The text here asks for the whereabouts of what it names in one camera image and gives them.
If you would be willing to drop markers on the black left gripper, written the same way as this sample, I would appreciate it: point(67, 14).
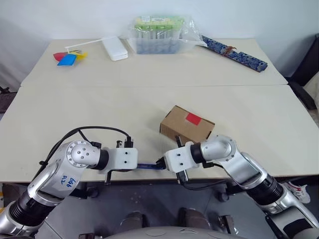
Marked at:
point(119, 145)

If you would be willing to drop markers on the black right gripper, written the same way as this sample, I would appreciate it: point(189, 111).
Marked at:
point(182, 177)

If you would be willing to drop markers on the blue cutter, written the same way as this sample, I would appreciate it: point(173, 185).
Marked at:
point(147, 166)

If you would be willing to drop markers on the brown cardboard box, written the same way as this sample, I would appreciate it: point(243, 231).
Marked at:
point(182, 124)

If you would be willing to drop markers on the red square card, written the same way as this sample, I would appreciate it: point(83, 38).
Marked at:
point(194, 118)

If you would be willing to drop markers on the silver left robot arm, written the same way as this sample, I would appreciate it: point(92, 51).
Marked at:
point(49, 179)

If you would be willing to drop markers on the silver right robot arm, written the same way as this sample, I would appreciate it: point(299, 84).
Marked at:
point(249, 169)

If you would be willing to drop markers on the flat white box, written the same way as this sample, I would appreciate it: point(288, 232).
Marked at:
point(115, 49)

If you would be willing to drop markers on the blue patterned long box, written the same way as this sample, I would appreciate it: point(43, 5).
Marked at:
point(244, 58)

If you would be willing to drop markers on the brown rounded shape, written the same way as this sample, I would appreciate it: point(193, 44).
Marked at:
point(194, 219)
point(134, 220)

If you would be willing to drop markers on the grey robot torso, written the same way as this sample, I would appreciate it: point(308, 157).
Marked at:
point(169, 232)

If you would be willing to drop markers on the black caster block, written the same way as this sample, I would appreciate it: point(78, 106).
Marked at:
point(228, 224)

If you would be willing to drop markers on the colourful paper pinwheel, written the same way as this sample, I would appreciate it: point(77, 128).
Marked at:
point(67, 59)

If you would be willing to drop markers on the green capped tube pack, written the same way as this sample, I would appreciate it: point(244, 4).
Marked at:
point(155, 37)

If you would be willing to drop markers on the black mesh chair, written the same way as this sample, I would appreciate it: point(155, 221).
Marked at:
point(7, 99)

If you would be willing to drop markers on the clear plastic bag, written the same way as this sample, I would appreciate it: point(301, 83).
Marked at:
point(189, 37)

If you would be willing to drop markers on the brown ribbon tie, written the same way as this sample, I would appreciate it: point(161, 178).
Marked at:
point(227, 49)

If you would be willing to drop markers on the white red sneaker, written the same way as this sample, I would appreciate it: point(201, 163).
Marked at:
point(299, 193)

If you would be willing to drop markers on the black office chair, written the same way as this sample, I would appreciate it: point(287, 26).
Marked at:
point(304, 62)

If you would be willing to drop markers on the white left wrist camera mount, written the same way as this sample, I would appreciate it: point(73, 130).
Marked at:
point(124, 159)

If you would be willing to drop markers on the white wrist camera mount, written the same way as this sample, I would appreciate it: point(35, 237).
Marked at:
point(179, 159)
point(124, 159)

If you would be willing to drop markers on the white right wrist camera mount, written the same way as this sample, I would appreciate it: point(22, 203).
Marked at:
point(179, 159)

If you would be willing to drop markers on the black table leg frame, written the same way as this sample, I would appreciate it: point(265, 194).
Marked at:
point(224, 193)
point(84, 191)

